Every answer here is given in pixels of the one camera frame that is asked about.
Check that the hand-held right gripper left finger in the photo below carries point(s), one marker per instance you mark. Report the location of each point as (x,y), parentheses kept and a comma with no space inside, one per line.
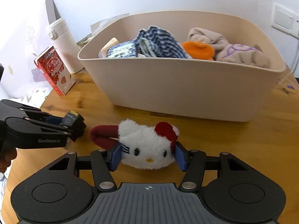
(116,156)

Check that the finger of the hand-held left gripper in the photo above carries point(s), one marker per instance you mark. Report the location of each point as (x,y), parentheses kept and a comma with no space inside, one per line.
(52,120)
(72,131)

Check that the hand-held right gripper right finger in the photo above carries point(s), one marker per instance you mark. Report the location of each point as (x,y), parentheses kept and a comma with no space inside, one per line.
(181,155)

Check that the small black yellow clip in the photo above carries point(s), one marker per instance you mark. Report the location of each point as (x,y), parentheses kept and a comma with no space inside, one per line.
(71,118)

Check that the white cat plush hairband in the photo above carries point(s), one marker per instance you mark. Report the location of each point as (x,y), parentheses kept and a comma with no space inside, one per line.
(144,144)

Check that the beige storage bin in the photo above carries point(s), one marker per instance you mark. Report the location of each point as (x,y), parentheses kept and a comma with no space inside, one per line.
(175,86)

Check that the beige hair claw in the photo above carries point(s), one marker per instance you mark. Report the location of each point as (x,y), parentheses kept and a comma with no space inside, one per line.
(109,46)

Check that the blue white patterned packet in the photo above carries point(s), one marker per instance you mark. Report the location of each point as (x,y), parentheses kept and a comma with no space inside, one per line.
(121,50)

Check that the orange plastic case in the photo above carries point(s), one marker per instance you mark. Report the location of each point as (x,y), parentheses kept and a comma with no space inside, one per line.
(197,51)

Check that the blue checkered cloth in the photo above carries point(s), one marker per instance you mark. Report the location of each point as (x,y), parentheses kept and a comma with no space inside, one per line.
(163,42)

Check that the white plush bunny toy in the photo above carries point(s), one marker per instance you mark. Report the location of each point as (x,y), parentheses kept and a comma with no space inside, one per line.
(243,54)

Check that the person's left hand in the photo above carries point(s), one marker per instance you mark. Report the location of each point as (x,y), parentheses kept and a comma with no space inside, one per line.
(7,159)

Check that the white sheep plush pillow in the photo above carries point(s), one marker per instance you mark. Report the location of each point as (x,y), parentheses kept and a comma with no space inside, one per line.
(32,95)

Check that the red drink carton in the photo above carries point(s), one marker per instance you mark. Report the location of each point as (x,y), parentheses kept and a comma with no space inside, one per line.
(56,72)

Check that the wooden desk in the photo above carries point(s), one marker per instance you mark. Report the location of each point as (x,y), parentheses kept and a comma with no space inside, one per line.
(233,140)

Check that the white thermos bottle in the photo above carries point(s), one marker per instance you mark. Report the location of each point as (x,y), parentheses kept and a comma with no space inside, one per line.
(65,46)

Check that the gold tissue box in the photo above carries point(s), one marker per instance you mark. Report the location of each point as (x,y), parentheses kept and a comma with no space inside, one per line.
(84,40)

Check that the wall switch socket plate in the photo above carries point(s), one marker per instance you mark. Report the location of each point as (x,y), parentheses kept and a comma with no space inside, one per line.
(283,17)

